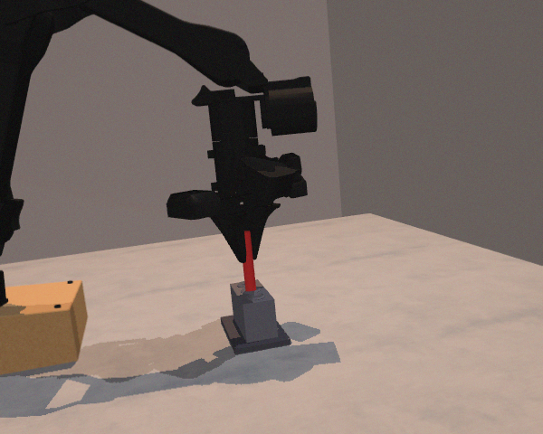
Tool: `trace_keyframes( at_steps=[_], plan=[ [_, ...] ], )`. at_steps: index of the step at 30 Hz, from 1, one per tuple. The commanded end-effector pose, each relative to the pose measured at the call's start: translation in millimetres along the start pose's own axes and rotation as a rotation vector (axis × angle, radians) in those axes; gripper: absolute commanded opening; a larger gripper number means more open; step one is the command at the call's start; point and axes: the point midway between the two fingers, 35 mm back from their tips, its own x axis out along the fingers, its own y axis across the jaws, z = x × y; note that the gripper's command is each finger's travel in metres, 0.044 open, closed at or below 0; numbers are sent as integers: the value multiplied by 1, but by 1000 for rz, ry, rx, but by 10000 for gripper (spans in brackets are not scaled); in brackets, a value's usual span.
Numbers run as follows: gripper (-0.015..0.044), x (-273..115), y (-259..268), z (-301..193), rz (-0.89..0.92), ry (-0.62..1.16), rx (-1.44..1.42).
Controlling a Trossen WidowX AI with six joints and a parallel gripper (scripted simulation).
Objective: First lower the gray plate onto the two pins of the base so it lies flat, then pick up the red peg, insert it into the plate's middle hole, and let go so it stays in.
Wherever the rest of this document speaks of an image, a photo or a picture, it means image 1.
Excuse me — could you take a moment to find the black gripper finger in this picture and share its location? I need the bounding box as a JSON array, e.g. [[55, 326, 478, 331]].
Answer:
[[240, 203, 281, 260], [210, 211, 248, 263]]

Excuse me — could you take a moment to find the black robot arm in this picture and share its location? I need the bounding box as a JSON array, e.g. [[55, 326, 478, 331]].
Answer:
[[0, 0, 318, 256]]

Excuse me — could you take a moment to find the red peg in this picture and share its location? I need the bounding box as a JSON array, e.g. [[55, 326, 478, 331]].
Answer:
[[243, 231, 256, 291]]

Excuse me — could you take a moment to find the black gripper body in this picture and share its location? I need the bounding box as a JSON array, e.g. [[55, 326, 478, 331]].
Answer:
[[167, 137, 308, 220]]

